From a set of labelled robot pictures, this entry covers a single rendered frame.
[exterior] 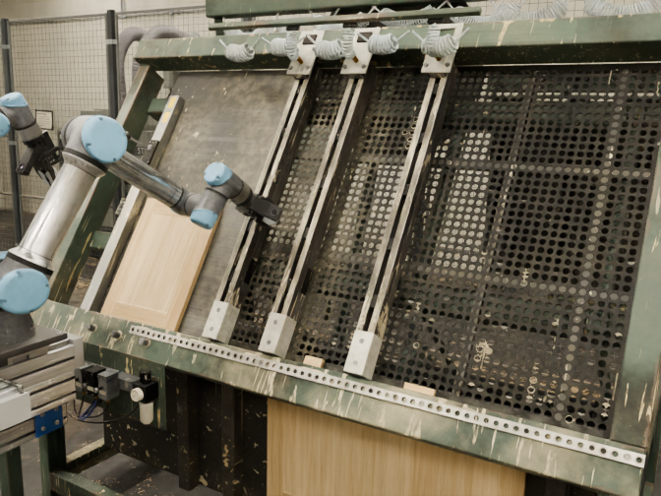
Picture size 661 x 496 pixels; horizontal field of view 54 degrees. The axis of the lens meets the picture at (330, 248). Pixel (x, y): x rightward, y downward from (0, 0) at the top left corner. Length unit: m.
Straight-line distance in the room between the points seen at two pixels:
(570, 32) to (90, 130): 1.40
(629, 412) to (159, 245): 1.68
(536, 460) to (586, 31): 1.24
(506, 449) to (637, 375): 0.36
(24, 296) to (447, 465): 1.28
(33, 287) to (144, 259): 0.89
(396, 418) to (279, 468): 0.73
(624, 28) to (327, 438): 1.57
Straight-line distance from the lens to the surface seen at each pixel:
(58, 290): 2.82
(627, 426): 1.72
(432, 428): 1.80
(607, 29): 2.16
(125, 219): 2.67
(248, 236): 2.23
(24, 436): 2.07
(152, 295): 2.45
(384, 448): 2.17
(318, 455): 2.32
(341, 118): 2.29
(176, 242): 2.48
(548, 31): 2.20
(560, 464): 1.72
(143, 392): 2.28
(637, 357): 1.76
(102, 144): 1.74
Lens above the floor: 1.63
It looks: 11 degrees down
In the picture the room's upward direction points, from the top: 1 degrees clockwise
